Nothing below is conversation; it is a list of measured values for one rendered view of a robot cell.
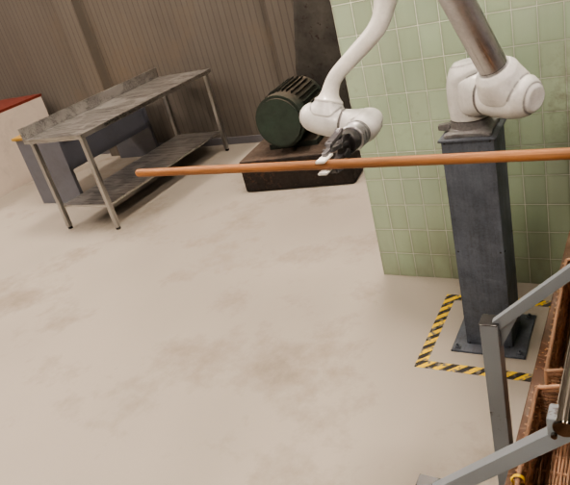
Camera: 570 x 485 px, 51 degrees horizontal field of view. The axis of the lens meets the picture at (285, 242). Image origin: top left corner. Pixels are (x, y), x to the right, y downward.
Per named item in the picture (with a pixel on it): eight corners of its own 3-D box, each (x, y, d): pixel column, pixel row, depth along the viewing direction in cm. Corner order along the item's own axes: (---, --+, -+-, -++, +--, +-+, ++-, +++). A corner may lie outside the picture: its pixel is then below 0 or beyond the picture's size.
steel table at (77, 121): (233, 148, 655) (207, 59, 612) (118, 231, 515) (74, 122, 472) (183, 151, 692) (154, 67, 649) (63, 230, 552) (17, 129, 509)
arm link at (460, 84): (471, 107, 243) (465, 52, 233) (505, 111, 228) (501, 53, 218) (440, 119, 237) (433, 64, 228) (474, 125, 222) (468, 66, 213)
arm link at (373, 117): (372, 150, 203) (336, 143, 209) (387, 133, 215) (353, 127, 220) (373, 119, 197) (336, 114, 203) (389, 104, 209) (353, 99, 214)
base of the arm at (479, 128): (445, 124, 249) (443, 111, 247) (501, 119, 238) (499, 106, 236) (432, 140, 236) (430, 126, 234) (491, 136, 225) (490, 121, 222)
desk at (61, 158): (164, 153, 706) (142, 91, 674) (85, 203, 608) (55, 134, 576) (122, 156, 741) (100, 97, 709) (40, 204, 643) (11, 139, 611)
